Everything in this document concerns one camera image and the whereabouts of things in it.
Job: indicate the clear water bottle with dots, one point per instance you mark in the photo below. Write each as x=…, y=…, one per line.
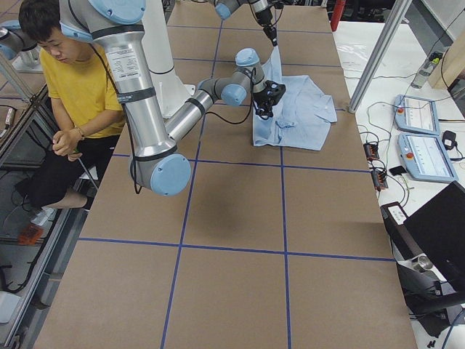
x=426, y=69

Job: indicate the red cylinder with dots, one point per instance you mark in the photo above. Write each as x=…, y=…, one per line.
x=337, y=13

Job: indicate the far blue teach pendant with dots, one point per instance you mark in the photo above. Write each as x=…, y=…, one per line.
x=415, y=114

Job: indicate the light blue button shirt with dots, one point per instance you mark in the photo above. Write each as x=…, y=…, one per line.
x=302, y=118

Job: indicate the person in yellow shirt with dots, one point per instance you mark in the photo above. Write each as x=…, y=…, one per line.
x=84, y=105

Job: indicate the black laptop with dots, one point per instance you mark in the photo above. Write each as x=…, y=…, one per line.
x=438, y=229

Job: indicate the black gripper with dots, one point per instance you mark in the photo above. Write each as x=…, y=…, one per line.
x=267, y=22
x=261, y=99

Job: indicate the near blue teach pendant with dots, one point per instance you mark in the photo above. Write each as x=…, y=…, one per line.
x=425, y=158

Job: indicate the clear plastic bag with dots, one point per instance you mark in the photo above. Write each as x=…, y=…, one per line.
x=353, y=57

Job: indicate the aluminium frame post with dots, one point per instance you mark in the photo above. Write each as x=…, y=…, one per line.
x=384, y=40

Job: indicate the blue teach pendant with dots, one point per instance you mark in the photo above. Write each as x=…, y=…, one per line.
x=425, y=158
x=415, y=114

